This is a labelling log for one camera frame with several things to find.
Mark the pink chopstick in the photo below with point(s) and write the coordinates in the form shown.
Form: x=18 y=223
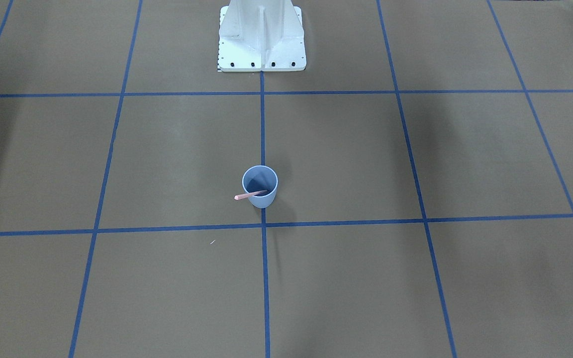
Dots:
x=248 y=195

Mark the light blue plastic cup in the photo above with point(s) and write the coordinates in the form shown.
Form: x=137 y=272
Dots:
x=263 y=180

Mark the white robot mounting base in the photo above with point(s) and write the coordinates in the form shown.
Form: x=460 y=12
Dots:
x=261 y=35

